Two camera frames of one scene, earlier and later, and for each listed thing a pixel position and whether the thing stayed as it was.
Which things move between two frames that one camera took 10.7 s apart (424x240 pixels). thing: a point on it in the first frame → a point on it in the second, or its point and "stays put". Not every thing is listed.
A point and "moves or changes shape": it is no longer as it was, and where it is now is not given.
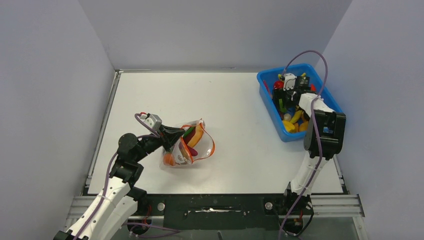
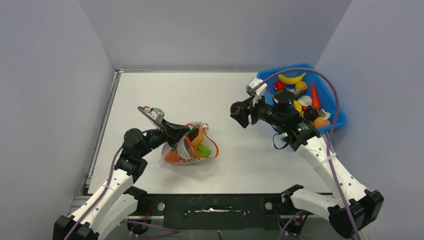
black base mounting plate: [215, 211] stays put
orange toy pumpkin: [168, 159] moves or changes shape
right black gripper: [280, 94] → [243, 119]
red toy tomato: [278, 84] stays put
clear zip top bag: [196, 144] stays put
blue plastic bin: [292, 124] stays put
